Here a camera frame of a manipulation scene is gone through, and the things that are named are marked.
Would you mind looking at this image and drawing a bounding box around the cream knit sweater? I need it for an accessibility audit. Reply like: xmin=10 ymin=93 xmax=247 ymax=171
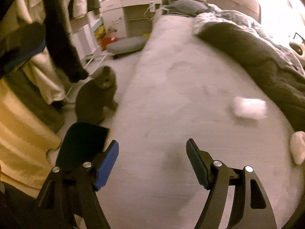
xmin=0 ymin=0 xmax=67 ymax=192

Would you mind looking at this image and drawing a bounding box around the white hanging shirt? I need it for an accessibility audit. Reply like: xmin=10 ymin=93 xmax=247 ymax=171
xmin=58 ymin=0 xmax=87 ymax=19

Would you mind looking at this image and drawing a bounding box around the grey bed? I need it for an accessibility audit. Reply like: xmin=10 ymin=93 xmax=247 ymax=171
xmin=102 ymin=12 xmax=305 ymax=229

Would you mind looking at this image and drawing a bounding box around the white charger with cable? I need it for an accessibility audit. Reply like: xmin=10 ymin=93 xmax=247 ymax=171
xmin=145 ymin=1 xmax=156 ymax=15

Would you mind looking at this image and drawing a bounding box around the grey cat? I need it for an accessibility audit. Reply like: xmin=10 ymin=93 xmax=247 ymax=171
xmin=75 ymin=65 xmax=119 ymax=126

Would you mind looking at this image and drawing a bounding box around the white tissue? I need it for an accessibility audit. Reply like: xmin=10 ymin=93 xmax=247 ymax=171
xmin=232 ymin=97 xmax=267 ymax=121

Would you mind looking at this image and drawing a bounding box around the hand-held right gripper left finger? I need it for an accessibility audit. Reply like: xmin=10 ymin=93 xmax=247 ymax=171
xmin=36 ymin=140 xmax=119 ymax=229

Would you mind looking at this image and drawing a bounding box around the red bag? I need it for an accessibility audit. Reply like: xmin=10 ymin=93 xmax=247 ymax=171
xmin=101 ymin=36 xmax=120 ymax=51

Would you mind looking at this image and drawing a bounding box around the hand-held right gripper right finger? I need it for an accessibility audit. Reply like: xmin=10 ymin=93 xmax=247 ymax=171
xmin=186 ymin=138 xmax=278 ymax=229

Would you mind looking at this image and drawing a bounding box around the blue patterned duvet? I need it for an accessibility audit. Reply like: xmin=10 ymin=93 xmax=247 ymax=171
xmin=193 ymin=3 xmax=305 ymax=73

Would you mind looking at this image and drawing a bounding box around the dark grey fleece blanket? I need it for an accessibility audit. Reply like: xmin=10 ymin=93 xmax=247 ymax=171
xmin=195 ymin=23 xmax=305 ymax=132

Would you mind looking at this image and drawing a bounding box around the grey-blue pillow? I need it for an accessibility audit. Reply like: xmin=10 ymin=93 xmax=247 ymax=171
xmin=164 ymin=0 xmax=210 ymax=18

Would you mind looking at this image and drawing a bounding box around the white vanity table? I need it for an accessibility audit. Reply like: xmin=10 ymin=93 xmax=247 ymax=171
xmin=100 ymin=0 xmax=164 ymax=39

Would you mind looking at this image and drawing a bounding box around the black hanging garment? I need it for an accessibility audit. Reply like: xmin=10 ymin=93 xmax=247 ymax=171
xmin=43 ymin=0 xmax=89 ymax=83

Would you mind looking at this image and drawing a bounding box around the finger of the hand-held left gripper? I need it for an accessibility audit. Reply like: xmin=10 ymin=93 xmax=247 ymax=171
xmin=0 ymin=50 xmax=31 ymax=77
xmin=0 ymin=23 xmax=46 ymax=53

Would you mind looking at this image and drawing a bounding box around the cream tissue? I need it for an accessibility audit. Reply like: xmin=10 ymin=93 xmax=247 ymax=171
xmin=289 ymin=131 xmax=305 ymax=165

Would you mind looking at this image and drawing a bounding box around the grey floor cushion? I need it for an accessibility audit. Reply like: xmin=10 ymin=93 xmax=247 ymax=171
xmin=106 ymin=37 xmax=148 ymax=59

